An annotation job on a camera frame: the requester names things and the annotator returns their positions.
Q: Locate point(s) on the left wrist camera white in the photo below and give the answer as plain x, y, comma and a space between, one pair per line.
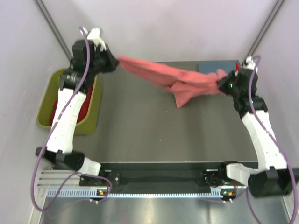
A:
94, 35

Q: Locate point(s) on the slotted cable duct rail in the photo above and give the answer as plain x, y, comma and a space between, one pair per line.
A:
97, 193

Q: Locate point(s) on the aluminium frame post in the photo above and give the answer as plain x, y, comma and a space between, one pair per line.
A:
266, 25
50, 22

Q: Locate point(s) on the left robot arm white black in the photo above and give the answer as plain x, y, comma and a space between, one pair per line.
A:
89, 59

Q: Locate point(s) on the right aluminium frame post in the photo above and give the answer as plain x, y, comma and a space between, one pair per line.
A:
266, 25

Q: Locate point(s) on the folded grey-blue t shirt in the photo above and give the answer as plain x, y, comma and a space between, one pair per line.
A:
212, 66

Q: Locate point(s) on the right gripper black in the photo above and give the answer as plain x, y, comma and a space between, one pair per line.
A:
221, 86

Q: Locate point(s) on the pink t shirt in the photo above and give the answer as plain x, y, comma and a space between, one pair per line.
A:
183, 84

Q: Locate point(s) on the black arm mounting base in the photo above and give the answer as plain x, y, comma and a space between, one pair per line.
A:
164, 177

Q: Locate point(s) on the left aluminium frame post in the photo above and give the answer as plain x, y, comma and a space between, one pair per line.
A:
50, 22

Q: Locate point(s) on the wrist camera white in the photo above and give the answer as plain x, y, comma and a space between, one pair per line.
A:
248, 63
94, 35

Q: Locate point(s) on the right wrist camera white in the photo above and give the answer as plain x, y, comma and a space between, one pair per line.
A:
248, 63

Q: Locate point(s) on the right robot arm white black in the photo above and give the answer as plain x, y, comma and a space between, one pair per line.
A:
271, 177

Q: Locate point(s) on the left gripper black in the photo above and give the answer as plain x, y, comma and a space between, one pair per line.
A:
112, 63

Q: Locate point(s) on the dark red t shirt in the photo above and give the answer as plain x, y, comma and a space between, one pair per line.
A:
83, 110

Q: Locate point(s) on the olive green plastic bin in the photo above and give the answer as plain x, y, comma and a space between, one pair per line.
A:
88, 124

